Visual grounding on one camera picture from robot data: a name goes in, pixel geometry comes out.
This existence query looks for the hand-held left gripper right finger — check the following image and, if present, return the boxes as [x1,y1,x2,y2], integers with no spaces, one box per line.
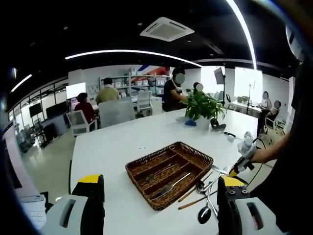
[217,176,283,235]

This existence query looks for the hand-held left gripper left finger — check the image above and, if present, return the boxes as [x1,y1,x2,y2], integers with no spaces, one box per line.
[41,174,106,235]

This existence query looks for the silver fork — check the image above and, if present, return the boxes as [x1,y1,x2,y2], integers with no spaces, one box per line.
[146,163,173,181]
[211,165,232,175]

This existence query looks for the silver spoon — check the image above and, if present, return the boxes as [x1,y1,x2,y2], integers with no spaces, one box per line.
[206,188,220,219]
[197,193,213,225]
[195,175,222,194]

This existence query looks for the brown wicker storage slots tray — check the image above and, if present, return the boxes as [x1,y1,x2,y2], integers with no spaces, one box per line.
[125,141,214,212]

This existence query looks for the silver table knife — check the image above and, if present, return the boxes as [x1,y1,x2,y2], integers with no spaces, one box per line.
[150,183,177,199]
[151,172,192,199]

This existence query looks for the white storage shelf rack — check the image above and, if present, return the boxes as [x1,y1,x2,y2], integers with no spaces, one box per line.
[99,72,172,98]

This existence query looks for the black curved object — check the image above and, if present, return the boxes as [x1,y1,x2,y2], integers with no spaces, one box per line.
[210,118,227,131]

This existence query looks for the white laptop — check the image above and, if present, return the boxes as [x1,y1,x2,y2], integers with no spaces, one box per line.
[1,126,47,231]

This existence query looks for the person's black clothing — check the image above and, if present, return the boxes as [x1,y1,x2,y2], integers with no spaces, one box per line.
[249,58,313,233]

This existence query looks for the green plant in white pot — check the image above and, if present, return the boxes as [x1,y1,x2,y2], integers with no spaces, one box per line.
[184,91,227,131]

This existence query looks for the black panel on tripod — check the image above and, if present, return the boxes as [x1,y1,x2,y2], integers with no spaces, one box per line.
[213,67,227,106]

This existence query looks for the white office chair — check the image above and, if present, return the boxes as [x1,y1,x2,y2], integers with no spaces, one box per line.
[66,109,97,137]
[136,91,154,117]

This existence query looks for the small white cabinet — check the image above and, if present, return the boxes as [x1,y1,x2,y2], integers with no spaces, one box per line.
[150,96,163,115]

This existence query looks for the black desk monitors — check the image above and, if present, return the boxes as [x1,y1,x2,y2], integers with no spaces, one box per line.
[45,101,68,118]

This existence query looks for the grey mesh office chair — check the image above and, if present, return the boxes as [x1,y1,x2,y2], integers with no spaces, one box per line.
[98,100,135,128]

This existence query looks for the black screen on stand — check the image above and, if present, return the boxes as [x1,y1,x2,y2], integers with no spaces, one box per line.
[28,102,43,118]

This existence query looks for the long ceiling light strip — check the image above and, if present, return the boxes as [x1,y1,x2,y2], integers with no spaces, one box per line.
[226,0,257,71]

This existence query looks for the short ceiling light strip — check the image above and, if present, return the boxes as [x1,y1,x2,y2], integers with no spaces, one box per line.
[11,74,33,93]

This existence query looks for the white ceiling air conditioner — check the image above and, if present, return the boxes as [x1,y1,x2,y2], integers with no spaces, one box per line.
[139,16,195,43]

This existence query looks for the curved ceiling light strip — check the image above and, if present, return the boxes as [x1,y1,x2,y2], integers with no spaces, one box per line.
[65,49,203,69]

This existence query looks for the bright white wall display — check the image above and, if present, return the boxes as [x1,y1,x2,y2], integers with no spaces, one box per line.
[66,82,87,98]

